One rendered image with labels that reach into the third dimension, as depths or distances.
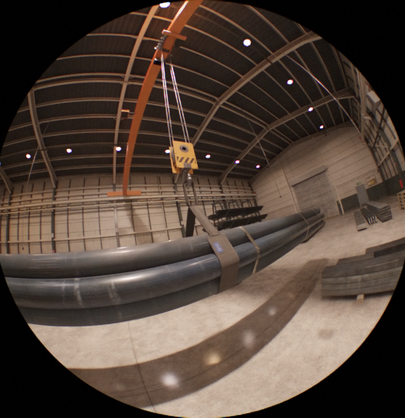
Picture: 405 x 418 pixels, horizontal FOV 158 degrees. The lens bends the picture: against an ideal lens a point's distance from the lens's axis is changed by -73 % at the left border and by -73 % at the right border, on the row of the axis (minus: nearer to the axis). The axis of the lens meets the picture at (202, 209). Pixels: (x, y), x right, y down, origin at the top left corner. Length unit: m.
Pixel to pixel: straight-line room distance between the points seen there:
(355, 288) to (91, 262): 2.67
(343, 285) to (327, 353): 1.01
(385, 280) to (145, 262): 2.53
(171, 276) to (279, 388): 1.36
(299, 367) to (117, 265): 1.71
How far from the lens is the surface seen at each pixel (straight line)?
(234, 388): 1.65
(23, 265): 1.04
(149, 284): 0.74
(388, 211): 7.18
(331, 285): 2.45
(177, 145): 1.42
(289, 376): 1.67
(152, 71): 5.10
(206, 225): 1.04
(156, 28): 8.18
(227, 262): 0.92
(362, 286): 2.40
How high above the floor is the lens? 1.41
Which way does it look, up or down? 12 degrees up
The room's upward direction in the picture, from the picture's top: 12 degrees counter-clockwise
